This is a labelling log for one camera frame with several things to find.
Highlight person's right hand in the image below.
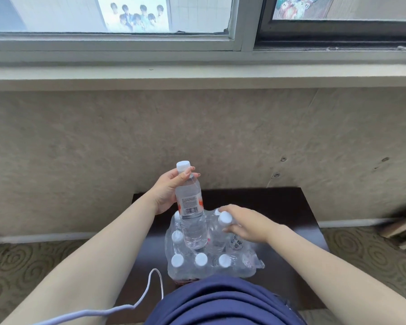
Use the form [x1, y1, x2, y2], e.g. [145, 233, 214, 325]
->
[217, 203, 275, 245]

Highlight person's left hand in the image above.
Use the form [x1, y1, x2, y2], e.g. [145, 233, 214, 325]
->
[148, 167, 202, 216]

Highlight clear water bottle white cap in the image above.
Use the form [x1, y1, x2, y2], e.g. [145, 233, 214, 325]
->
[174, 160, 209, 251]
[206, 211, 237, 256]

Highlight shrink-wrapped pack of water bottles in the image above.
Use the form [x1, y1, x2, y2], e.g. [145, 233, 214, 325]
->
[164, 208, 266, 288]

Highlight person's left forearm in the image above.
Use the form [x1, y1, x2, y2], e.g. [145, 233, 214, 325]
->
[0, 194, 160, 325]

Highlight person's right forearm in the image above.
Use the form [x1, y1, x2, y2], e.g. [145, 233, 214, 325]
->
[265, 223, 406, 325]

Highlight person's blue clothing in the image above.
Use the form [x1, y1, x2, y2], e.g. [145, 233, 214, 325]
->
[145, 275, 307, 325]

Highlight dark glossy table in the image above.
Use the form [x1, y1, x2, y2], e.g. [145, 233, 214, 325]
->
[106, 187, 331, 324]

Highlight pale stone window sill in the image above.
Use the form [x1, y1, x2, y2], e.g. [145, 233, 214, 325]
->
[0, 61, 406, 93]

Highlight wooden slatted panel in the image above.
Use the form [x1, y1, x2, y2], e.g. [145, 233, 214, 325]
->
[378, 209, 406, 262]

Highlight colourful poster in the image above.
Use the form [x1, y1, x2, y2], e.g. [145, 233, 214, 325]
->
[272, 0, 336, 21]

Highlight white cable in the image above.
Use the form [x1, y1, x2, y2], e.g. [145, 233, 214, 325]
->
[32, 268, 165, 325]

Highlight grey window frame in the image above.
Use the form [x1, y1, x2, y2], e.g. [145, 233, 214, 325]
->
[0, 0, 406, 63]

